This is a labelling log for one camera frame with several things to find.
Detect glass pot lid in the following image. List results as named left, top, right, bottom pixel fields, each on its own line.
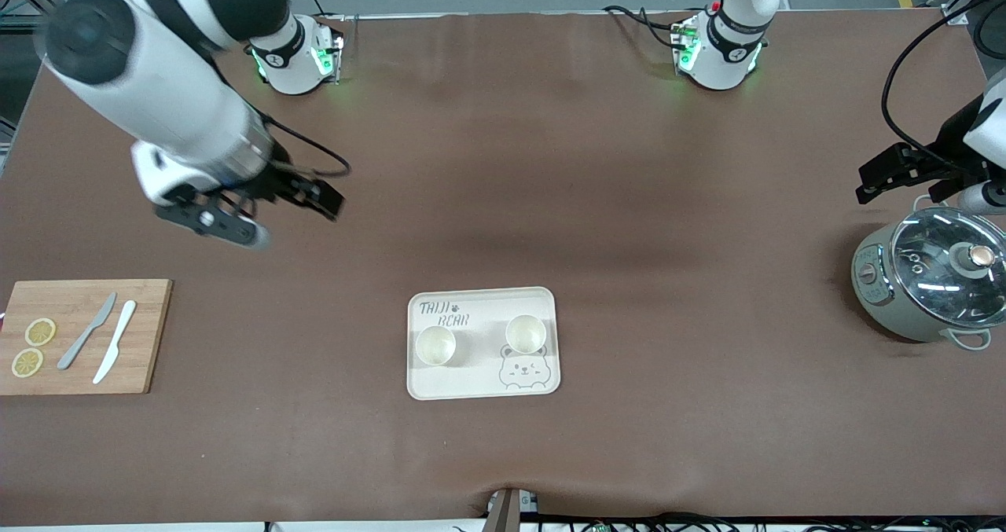
left=890, top=206, right=1006, bottom=328

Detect green electric cooking pot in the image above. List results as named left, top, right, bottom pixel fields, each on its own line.
left=851, top=194, right=1006, bottom=352

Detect white plastic knife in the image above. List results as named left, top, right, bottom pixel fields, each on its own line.
left=92, top=300, right=138, bottom=385

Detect beige bear print tray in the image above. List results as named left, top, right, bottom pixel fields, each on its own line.
left=406, top=286, right=562, bottom=402

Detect grey plastic knife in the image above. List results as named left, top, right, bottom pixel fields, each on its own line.
left=57, top=292, right=118, bottom=371

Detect brown table cover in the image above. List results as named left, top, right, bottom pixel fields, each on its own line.
left=0, top=9, right=1006, bottom=526

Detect white IKEA cup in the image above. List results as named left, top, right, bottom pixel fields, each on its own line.
left=504, top=314, right=549, bottom=356
left=414, top=325, right=458, bottom=367

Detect black base cables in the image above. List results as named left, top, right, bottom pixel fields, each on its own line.
left=602, top=4, right=688, bottom=52

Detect bamboo cutting board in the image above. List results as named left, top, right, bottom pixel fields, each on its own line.
left=0, top=279, right=174, bottom=396

